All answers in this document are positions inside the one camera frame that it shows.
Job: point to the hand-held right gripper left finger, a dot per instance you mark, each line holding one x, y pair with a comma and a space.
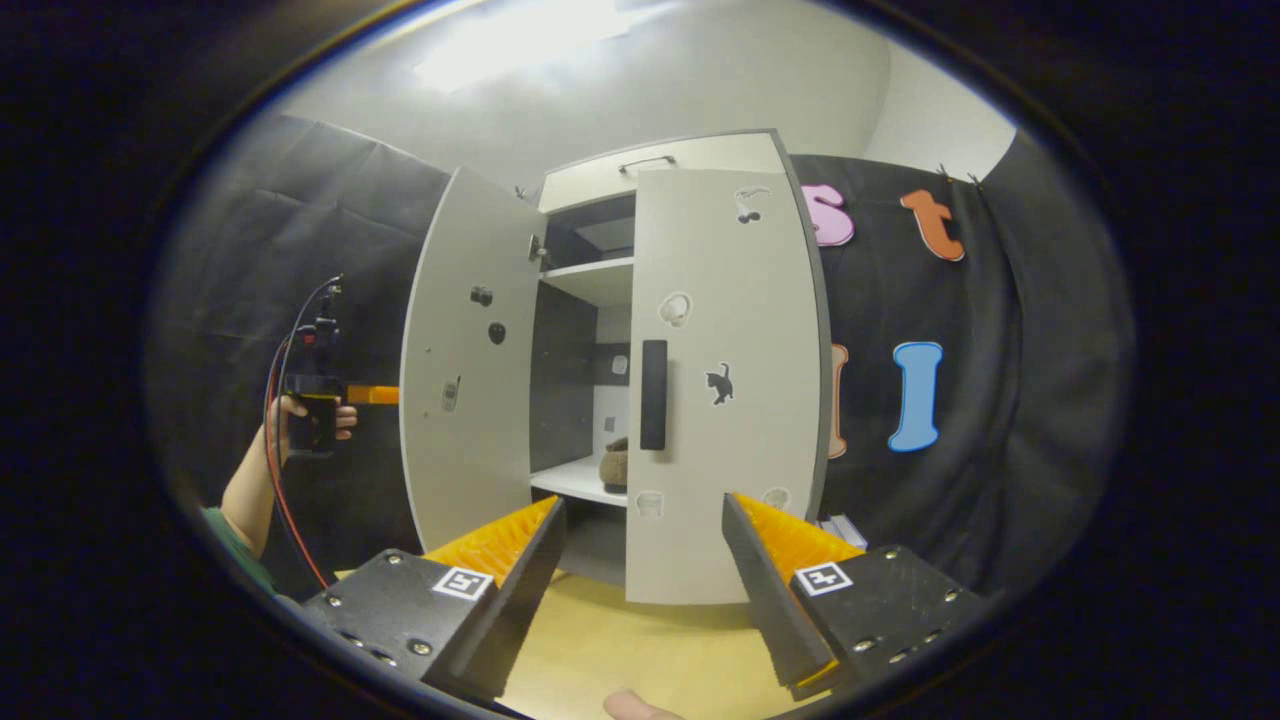
520, 590

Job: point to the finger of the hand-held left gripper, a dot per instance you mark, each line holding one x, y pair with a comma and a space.
372, 395

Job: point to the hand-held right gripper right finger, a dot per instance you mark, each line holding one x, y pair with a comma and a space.
765, 590

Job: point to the white cabinet door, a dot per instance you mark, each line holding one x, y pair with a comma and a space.
730, 500
470, 450

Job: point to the white shoe cabinet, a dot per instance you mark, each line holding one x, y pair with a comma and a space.
575, 480

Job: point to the brown fuzzy shoe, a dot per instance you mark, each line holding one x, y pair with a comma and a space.
615, 468

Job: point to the white cabinet drawer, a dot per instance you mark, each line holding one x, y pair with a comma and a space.
660, 170

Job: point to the light grey book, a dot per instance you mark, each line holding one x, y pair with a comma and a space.
832, 527

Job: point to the blue-grey book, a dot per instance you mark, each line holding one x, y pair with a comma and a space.
852, 528

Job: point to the person's green shirt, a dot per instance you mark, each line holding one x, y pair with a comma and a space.
240, 560

